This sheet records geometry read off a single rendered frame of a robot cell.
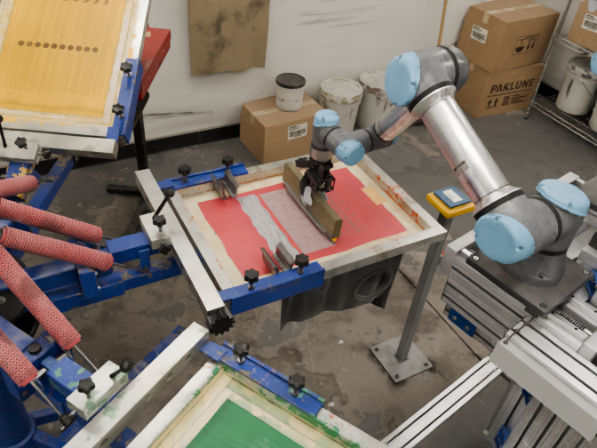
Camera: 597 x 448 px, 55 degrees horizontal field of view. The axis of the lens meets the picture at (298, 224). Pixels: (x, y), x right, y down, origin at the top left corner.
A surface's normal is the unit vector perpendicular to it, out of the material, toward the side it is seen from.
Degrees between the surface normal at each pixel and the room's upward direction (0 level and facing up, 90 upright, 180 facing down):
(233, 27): 89
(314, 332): 0
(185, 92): 90
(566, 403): 90
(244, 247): 0
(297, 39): 90
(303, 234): 0
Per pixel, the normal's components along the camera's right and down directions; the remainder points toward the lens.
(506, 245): -0.77, 0.41
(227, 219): 0.08, -0.76
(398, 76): -0.89, 0.18
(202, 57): 0.18, 0.66
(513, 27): 0.49, 0.57
